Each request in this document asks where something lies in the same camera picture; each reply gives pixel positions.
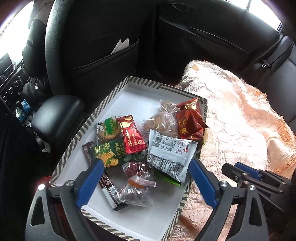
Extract black front car seat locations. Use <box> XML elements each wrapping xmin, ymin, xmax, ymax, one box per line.
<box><xmin>45</xmin><ymin>1</ymin><xmax>158</xmax><ymax>102</ymax></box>

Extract white papers in seat pocket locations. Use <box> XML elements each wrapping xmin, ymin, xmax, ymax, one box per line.
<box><xmin>111</xmin><ymin>38</ymin><xmax>130</xmax><ymax>54</ymax></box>

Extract black car seat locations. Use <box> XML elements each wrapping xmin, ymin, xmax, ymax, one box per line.
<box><xmin>251</xmin><ymin>36</ymin><xmax>296</xmax><ymax>132</ymax></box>
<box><xmin>45</xmin><ymin>1</ymin><xmax>158</xmax><ymax>102</ymax></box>

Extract dark green cracker packet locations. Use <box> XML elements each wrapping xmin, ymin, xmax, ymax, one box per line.
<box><xmin>94</xmin><ymin>138</ymin><xmax>147</xmax><ymax>168</ymax></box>

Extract black centre armrest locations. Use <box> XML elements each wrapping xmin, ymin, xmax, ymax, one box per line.
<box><xmin>31</xmin><ymin>95</ymin><xmax>85</xmax><ymax>145</ymax></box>

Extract black car door panel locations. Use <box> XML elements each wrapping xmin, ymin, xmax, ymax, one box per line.
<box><xmin>157</xmin><ymin>1</ymin><xmax>280</xmax><ymax>72</ymax></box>

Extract red gold candy wrapper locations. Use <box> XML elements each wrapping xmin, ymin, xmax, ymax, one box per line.
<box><xmin>176</xmin><ymin>98</ymin><xmax>202</xmax><ymax>117</ymax></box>

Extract clear wrapped orange candy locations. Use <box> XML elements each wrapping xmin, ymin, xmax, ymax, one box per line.
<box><xmin>117</xmin><ymin>176</ymin><xmax>157</xmax><ymax>208</ymax></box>

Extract clear bag brown nuts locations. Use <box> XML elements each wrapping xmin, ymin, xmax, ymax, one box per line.
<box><xmin>138</xmin><ymin>111</ymin><xmax>180</xmax><ymax>138</ymax></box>

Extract black seat belt buckle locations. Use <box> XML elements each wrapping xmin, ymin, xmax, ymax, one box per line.
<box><xmin>262</xmin><ymin>38</ymin><xmax>293</xmax><ymax>68</ymax></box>

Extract black rear car seat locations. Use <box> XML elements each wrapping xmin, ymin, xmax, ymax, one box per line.
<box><xmin>251</xmin><ymin>36</ymin><xmax>296</xmax><ymax>132</ymax></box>

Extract car dashboard control panel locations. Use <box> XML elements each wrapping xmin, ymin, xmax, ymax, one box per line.
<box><xmin>1</xmin><ymin>53</ymin><xmax>23</xmax><ymax>105</ymax></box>

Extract clear wrapped red date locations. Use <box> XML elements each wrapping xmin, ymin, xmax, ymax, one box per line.
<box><xmin>122</xmin><ymin>161</ymin><xmax>154</xmax><ymax>180</ymax></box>

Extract green white biscuit packet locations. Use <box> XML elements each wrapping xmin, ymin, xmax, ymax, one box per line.
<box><xmin>96</xmin><ymin>116</ymin><xmax>121</xmax><ymax>143</ymax></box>

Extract red gold chocolate packet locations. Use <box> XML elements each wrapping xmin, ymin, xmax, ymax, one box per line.
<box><xmin>116</xmin><ymin>115</ymin><xmax>147</xmax><ymax>154</ymax></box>

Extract dark red snack packet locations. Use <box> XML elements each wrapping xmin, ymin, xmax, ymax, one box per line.
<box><xmin>176</xmin><ymin>109</ymin><xmax>208</xmax><ymax>142</ymax></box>

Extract blue items in console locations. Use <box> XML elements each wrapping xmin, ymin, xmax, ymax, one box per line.
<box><xmin>15</xmin><ymin>99</ymin><xmax>32</xmax><ymax>123</ymax></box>

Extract peach fringed blanket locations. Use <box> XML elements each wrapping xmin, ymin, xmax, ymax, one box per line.
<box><xmin>167</xmin><ymin>60</ymin><xmax>296</xmax><ymax>241</ymax></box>

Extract striped white cardboard box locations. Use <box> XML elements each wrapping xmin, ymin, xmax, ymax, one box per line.
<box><xmin>50</xmin><ymin>76</ymin><xmax>195</xmax><ymax>240</ymax></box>

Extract dark brown snack bar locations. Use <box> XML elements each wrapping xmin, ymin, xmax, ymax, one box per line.
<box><xmin>82</xmin><ymin>141</ymin><xmax>128</xmax><ymax>211</ymax></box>

